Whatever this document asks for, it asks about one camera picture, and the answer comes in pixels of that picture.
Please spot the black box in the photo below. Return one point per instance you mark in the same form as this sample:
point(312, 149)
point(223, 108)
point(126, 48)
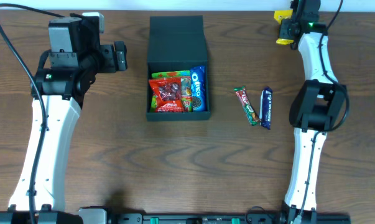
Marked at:
point(177, 43)

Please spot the yellow snack bag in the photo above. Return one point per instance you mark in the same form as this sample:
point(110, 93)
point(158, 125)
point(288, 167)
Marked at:
point(283, 18)

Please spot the red green KitKat bar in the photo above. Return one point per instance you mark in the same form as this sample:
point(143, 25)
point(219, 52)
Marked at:
point(250, 113)

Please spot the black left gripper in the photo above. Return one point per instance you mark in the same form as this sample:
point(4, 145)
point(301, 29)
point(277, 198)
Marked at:
point(120, 56)

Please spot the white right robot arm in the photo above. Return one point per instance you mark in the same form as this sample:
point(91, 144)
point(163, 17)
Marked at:
point(321, 106)

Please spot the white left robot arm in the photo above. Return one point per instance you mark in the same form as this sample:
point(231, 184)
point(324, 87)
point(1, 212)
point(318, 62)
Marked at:
point(64, 74)

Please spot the blue Oreo cookie pack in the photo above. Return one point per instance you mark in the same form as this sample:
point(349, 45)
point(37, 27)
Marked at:
point(197, 76)

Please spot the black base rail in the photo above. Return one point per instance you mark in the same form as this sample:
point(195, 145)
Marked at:
point(254, 218)

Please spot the dark blue chocolate bar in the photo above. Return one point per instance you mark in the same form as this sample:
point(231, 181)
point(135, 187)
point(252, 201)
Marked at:
point(266, 107)

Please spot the red Hacks candy bag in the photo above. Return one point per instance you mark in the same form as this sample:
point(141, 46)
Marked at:
point(169, 94)

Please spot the green Haribo candy bag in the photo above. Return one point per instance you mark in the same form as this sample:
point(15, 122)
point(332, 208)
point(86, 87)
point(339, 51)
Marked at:
point(186, 88)

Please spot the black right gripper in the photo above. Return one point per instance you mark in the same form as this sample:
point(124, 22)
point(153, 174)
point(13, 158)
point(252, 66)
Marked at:
point(287, 31)

